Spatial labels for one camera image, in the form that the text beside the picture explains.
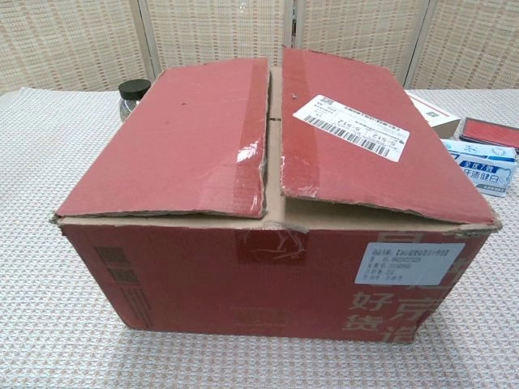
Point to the red cardboard shipping box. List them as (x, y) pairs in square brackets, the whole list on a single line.
[(202, 142)]

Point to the white orange product box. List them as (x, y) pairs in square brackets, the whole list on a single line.
[(440, 117)]

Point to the blue white toothpaste box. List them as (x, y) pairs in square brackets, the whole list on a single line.
[(486, 170)]

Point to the glass jar with black lid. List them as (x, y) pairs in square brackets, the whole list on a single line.
[(131, 97)]

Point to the beige woven tablecloth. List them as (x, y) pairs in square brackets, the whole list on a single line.
[(48, 283)]

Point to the red stamp ink pad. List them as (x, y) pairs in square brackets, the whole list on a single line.
[(492, 129)]

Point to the woven folding screen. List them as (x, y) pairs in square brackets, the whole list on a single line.
[(61, 40)]

